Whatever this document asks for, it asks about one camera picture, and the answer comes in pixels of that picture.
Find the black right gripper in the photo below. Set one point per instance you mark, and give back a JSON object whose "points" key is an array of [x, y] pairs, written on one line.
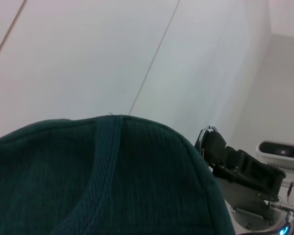
{"points": [[259, 176]]}

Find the dark teal insulated lunch bag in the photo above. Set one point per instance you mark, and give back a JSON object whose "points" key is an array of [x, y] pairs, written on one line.
{"points": [[88, 183]]}

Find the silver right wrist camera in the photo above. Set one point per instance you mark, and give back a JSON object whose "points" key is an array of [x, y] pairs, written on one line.
{"points": [[281, 156]]}

